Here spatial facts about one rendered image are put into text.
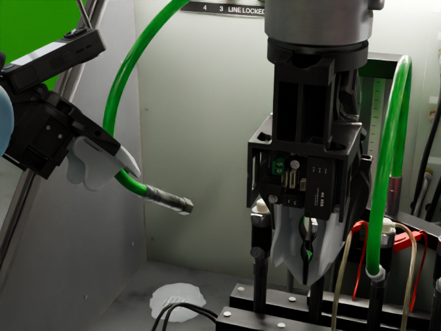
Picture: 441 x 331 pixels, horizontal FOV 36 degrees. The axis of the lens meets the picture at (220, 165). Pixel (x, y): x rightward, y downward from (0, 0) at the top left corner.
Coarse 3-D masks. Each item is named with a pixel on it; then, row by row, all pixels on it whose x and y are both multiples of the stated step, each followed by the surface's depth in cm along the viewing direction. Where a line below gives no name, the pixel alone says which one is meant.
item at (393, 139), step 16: (400, 64) 77; (400, 80) 74; (400, 96) 73; (400, 112) 91; (384, 128) 71; (400, 128) 92; (384, 144) 71; (400, 144) 94; (384, 160) 70; (400, 160) 95; (384, 176) 70; (400, 176) 96; (384, 192) 70; (384, 208) 70; (368, 240) 71; (368, 256) 72; (368, 272) 76; (384, 272) 83
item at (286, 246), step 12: (276, 204) 56; (276, 216) 57; (288, 216) 56; (300, 216) 56; (276, 228) 54; (288, 228) 56; (300, 228) 57; (276, 240) 53; (288, 240) 56; (300, 240) 57; (276, 252) 54; (288, 252) 57; (300, 252) 57; (276, 264) 54; (288, 264) 58; (300, 264) 58; (300, 276) 58
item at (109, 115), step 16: (176, 0) 79; (160, 16) 78; (144, 32) 77; (144, 48) 77; (128, 64) 76; (112, 96) 76; (112, 112) 76; (112, 128) 77; (128, 176) 81; (144, 192) 84
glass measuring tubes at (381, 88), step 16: (368, 64) 104; (384, 64) 103; (368, 80) 105; (384, 80) 107; (368, 96) 106; (384, 96) 106; (368, 112) 108; (384, 112) 107; (368, 128) 109; (368, 144) 110; (304, 224) 121; (368, 224) 117; (304, 240) 120; (352, 240) 117; (352, 256) 118
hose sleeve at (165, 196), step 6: (150, 186) 85; (150, 192) 84; (156, 192) 85; (162, 192) 86; (144, 198) 84; (150, 198) 85; (156, 198) 85; (162, 198) 86; (168, 198) 87; (174, 198) 88; (180, 198) 90; (162, 204) 87; (168, 204) 88; (174, 204) 88; (180, 204) 89; (180, 210) 90
